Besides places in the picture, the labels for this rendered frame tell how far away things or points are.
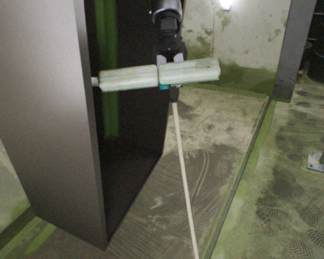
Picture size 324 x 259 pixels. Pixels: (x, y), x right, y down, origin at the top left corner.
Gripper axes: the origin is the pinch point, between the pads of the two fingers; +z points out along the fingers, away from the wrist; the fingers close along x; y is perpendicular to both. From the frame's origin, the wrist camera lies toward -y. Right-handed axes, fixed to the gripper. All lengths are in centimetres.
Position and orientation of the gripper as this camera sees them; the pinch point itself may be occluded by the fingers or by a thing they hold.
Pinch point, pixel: (171, 81)
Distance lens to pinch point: 68.3
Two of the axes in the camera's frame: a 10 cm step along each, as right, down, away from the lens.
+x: -10.0, 0.8, 0.5
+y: 0.6, 2.0, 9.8
